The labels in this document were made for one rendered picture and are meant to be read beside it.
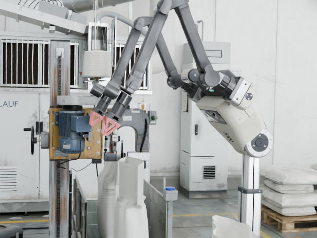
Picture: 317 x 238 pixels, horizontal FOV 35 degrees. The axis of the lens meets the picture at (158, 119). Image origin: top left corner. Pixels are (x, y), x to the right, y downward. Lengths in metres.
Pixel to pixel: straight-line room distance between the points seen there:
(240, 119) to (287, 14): 5.71
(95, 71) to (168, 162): 4.63
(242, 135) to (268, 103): 5.36
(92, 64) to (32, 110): 2.96
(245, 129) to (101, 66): 0.93
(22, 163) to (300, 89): 4.44
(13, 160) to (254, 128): 3.80
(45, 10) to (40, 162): 1.70
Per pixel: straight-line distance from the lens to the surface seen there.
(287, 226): 5.56
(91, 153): 3.15
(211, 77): 2.25
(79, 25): 5.54
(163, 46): 2.85
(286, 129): 8.05
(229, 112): 2.46
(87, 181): 5.95
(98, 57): 2.93
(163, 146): 7.38
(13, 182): 5.93
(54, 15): 5.61
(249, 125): 2.53
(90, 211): 4.55
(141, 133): 3.17
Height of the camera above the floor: 1.45
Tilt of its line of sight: 3 degrees down
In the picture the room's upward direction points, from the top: 1 degrees clockwise
